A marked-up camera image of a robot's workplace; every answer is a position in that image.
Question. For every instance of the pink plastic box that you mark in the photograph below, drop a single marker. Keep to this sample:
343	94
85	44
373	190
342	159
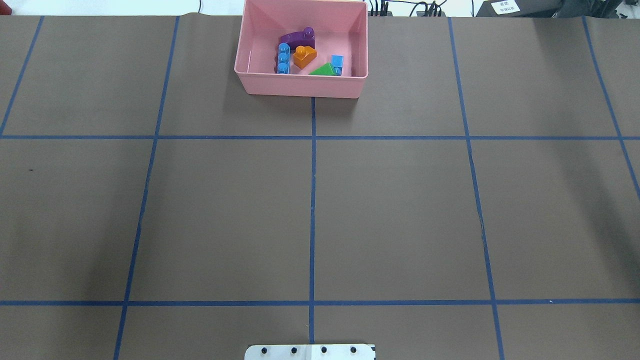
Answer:
341	27

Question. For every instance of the metal base plate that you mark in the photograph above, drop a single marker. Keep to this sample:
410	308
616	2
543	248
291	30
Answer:
336	351

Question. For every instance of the small blue toy block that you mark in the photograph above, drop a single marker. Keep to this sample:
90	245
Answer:
336	64

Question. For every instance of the orange toy block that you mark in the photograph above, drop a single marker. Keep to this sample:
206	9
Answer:
304	55

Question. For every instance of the green toy block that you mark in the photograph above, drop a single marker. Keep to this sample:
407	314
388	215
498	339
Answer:
325	70

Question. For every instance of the long blue toy block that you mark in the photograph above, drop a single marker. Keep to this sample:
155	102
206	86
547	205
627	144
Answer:
283	65

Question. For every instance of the purple toy block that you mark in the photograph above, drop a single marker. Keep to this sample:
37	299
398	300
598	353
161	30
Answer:
304	38

